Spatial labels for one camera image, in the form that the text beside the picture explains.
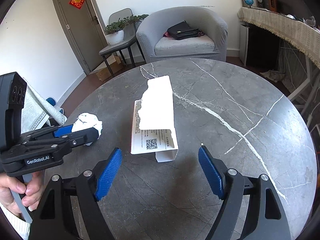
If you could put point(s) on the person's left forearm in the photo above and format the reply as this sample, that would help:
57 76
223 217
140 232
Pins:
12 226

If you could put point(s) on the wooden speaker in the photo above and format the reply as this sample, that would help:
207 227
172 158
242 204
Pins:
268 3

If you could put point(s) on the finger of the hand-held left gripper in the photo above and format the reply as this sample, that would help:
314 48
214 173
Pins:
62 130
80 137

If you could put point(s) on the round grey marble table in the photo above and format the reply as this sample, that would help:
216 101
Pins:
225 92

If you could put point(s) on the blue and white object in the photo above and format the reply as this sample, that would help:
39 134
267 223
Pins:
53 102

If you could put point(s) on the white tissue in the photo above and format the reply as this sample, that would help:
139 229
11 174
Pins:
87 121

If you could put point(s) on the small blue globe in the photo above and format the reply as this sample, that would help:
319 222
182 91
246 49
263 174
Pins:
250 1

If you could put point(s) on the grey door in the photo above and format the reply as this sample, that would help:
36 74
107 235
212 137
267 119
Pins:
75 35

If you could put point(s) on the grey floor rag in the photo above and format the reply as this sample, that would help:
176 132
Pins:
272 74

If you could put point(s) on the potted plant in white pot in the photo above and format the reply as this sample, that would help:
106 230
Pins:
115 37

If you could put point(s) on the grey dining chair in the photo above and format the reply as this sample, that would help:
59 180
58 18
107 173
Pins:
122 15

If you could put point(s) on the black handbag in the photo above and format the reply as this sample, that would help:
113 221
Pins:
182 31

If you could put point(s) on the pale green patterned tablecloth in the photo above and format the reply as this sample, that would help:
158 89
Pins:
37 110

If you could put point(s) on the white cabinet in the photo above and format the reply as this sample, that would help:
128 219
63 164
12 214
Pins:
243 45

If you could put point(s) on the red door decoration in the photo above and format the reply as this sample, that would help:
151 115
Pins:
77 1

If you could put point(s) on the grey armchair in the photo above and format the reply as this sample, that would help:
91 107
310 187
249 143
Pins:
185 45

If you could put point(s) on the torn white cardboard box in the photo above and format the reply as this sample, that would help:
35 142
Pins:
160 100

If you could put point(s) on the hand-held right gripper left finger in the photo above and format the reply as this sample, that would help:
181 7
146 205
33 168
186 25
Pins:
108 177

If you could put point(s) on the person's left hand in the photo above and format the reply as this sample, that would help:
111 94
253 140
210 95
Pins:
7 188

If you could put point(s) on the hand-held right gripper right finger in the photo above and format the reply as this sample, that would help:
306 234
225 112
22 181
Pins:
211 172

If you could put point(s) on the beige fringed desk cloth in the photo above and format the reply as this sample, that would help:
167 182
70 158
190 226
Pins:
275 27

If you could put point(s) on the brown cardboard box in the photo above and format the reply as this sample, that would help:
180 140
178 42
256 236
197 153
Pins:
105 73

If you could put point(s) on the black monitor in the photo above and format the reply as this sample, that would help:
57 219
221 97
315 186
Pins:
290 7

